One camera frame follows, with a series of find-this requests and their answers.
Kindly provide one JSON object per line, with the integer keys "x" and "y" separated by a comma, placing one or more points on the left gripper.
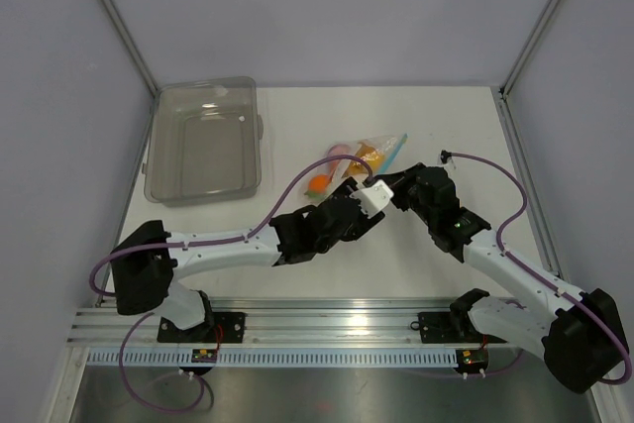
{"x": 363, "y": 223}

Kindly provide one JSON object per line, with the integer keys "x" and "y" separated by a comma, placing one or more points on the yellow fake fruit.
{"x": 373, "y": 156}

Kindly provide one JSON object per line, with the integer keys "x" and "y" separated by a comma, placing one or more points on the left frame post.
{"x": 130, "y": 45}

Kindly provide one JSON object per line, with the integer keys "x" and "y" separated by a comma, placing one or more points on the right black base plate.
{"x": 443, "y": 327}

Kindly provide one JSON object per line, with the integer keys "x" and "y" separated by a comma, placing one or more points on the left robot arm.
{"x": 148, "y": 268}

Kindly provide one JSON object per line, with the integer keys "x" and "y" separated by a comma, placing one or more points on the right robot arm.
{"x": 577, "y": 334}

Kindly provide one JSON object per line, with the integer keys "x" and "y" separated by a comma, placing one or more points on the left controller board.
{"x": 204, "y": 356}

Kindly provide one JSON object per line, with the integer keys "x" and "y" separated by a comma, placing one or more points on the frame post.
{"x": 537, "y": 32}
{"x": 130, "y": 45}

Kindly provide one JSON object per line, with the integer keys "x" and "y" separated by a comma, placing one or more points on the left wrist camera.
{"x": 374, "y": 198}

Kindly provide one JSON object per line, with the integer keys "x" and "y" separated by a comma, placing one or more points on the clear plastic container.
{"x": 205, "y": 144}

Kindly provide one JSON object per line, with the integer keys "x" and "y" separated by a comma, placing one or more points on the orange fake fruit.
{"x": 318, "y": 185}

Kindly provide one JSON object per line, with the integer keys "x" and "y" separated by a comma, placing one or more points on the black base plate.
{"x": 443, "y": 327}
{"x": 229, "y": 327}

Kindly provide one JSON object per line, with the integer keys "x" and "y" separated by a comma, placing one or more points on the controller board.
{"x": 204, "y": 356}
{"x": 474, "y": 359}

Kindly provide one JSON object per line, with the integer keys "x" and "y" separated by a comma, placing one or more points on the white slotted cable duct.
{"x": 280, "y": 358}

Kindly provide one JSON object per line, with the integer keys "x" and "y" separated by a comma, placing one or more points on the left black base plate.
{"x": 229, "y": 327}

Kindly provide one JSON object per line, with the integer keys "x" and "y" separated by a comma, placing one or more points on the right controller board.
{"x": 474, "y": 359}

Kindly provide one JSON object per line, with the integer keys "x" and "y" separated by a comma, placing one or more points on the aluminium mounting rail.
{"x": 277, "y": 323}

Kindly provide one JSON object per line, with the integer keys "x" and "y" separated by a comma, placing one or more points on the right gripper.
{"x": 401, "y": 180}

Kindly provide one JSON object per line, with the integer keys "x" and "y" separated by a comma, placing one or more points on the right frame post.
{"x": 537, "y": 32}

